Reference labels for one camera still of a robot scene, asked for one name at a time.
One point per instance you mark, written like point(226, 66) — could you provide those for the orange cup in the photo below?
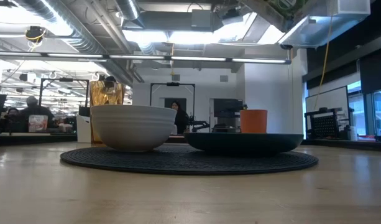
point(254, 121)

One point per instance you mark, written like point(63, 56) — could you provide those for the black background robot arm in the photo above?
point(199, 125)

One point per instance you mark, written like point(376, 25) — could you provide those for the person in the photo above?
point(34, 110)
point(180, 119)
point(12, 118)

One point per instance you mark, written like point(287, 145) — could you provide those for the black background equipment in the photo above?
point(227, 107)

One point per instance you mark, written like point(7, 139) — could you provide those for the round dark woven placemat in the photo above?
point(184, 165)

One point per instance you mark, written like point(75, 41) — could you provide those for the long ceiling light bar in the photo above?
point(196, 58)

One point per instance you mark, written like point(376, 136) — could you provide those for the dark teal plate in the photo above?
point(240, 143)

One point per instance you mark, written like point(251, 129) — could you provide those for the white ceramic bowl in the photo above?
point(131, 130)

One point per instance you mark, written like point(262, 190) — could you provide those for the white rectangular container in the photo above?
point(84, 129)

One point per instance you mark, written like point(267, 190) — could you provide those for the whiteboard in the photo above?
point(327, 99)

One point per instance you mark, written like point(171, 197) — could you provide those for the red white package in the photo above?
point(38, 124)

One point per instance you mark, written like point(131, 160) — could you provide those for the black metal frame rig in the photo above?
point(172, 84)
point(66, 80)

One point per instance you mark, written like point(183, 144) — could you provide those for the silver ventilation duct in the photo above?
point(81, 37)

